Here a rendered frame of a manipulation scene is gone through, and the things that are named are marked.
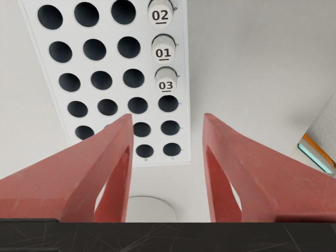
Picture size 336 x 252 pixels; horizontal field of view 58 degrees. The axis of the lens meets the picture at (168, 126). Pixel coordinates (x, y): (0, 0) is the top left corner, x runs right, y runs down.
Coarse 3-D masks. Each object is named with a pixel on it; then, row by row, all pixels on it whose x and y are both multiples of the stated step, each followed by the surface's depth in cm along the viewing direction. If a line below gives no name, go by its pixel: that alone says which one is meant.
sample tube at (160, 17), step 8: (152, 0) 15; (160, 0) 14; (168, 0) 15; (152, 8) 14; (160, 8) 14; (168, 8) 14; (152, 16) 14; (160, 16) 14; (168, 16) 14; (152, 24) 15; (160, 24) 15; (168, 24) 15
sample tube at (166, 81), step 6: (168, 66) 18; (162, 72) 17; (168, 72) 17; (174, 72) 17; (156, 78) 17; (162, 78) 16; (168, 78) 16; (174, 78) 17; (156, 84) 17; (162, 84) 17; (168, 84) 17; (174, 84) 17; (162, 90) 17; (168, 90) 17; (174, 90) 17
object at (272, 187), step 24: (216, 120) 11; (216, 144) 10; (240, 144) 8; (216, 168) 12; (240, 168) 7; (264, 168) 7; (288, 168) 7; (312, 168) 7; (216, 192) 11; (240, 192) 7; (264, 192) 6; (288, 192) 6; (312, 192) 6; (216, 216) 11; (240, 216) 11; (264, 216) 6; (288, 216) 5; (312, 216) 5
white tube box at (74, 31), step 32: (32, 0) 15; (64, 0) 15; (96, 0) 15; (128, 0) 18; (32, 32) 16; (64, 32) 16; (96, 32) 16; (128, 32) 16; (160, 32) 16; (64, 64) 17; (96, 64) 17; (128, 64) 17; (160, 64) 17; (64, 96) 18; (96, 96) 18; (128, 96) 18; (160, 96) 18; (64, 128) 20; (96, 128) 20; (160, 128) 20; (160, 160) 22
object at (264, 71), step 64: (0, 0) 19; (192, 0) 19; (256, 0) 19; (320, 0) 19; (0, 64) 21; (192, 64) 21; (256, 64) 21; (320, 64) 21; (0, 128) 25; (192, 128) 25; (256, 128) 25; (192, 192) 29
